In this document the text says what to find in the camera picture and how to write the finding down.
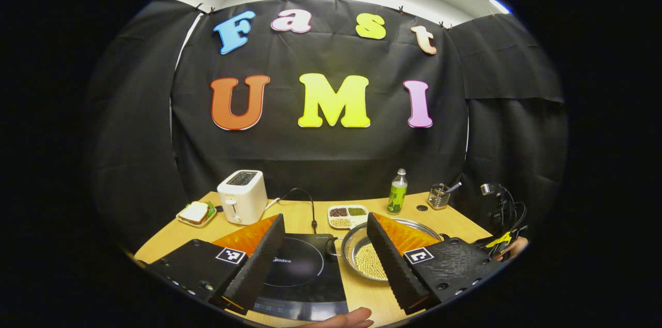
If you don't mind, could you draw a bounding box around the white divided dish of beans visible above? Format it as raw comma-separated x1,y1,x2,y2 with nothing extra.
327,204,369,230

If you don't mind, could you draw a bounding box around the white sandwich plate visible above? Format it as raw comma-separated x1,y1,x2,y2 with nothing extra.
176,201,218,229

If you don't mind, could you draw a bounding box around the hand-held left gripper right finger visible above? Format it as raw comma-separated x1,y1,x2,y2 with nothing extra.
366,212,510,316

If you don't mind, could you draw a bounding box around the black backdrop cloth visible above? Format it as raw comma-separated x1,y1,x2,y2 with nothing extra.
85,0,569,254

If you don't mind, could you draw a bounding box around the white toaster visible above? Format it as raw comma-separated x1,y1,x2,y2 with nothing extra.
217,170,268,226

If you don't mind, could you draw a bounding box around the metal mesh utensil holder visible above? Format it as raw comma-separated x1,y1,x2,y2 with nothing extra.
427,182,462,210

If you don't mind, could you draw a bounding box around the steel pot with black handle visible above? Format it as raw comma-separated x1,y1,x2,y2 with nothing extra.
326,218,450,282

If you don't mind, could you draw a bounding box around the sandwich with lettuce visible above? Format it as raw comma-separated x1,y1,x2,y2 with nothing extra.
179,201,215,225

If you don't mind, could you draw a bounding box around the black induction cooktop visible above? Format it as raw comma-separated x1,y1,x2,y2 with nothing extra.
252,233,350,322

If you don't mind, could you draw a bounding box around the green drink bottle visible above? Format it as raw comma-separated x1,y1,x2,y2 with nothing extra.
386,168,408,215

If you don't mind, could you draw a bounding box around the pile of soybeans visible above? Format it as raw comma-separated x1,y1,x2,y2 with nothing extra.
354,243,388,281

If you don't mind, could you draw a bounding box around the black power cable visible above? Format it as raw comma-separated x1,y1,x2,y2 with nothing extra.
266,187,319,234

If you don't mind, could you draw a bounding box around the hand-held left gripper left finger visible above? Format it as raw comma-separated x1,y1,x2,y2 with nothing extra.
146,213,286,316

